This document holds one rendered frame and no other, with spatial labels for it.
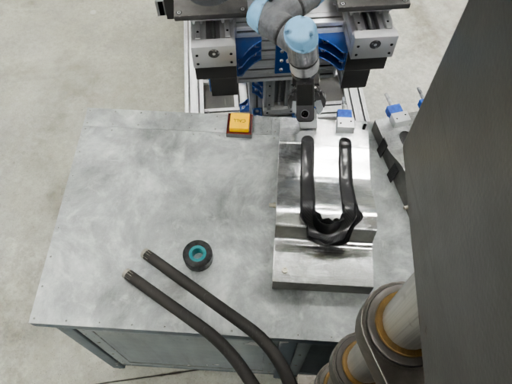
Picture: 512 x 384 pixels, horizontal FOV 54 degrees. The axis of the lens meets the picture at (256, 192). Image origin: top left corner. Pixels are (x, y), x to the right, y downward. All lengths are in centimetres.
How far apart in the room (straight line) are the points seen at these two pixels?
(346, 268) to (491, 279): 113
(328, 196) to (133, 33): 201
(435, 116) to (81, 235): 129
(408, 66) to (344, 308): 186
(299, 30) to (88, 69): 195
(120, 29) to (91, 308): 205
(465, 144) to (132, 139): 143
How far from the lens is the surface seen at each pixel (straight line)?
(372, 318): 60
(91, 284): 145
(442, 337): 29
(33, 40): 325
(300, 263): 134
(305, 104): 133
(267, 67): 184
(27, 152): 276
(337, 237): 137
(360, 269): 136
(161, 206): 150
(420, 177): 33
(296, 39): 118
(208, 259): 137
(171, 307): 132
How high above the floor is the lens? 211
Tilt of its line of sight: 61 degrees down
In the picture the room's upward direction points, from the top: straight up
